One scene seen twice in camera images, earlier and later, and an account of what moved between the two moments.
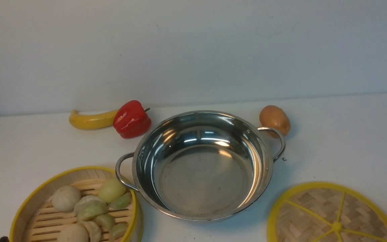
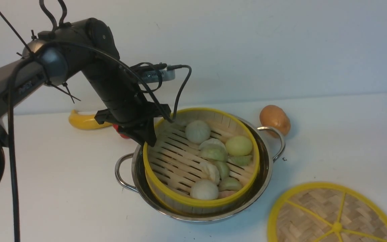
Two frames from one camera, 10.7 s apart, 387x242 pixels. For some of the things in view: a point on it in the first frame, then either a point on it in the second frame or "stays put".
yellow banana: (92, 121) stays put
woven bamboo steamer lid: (324, 211) stays put
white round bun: (66, 198) to (197, 132)
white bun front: (73, 233) to (204, 189)
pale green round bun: (110, 189) to (238, 145)
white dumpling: (94, 231) to (210, 172)
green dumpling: (88, 207) to (213, 149)
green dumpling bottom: (117, 231) to (229, 183)
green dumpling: (122, 202) to (241, 160)
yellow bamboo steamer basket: (82, 204) to (206, 159)
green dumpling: (106, 221) to (223, 169)
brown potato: (272, 116) stays put
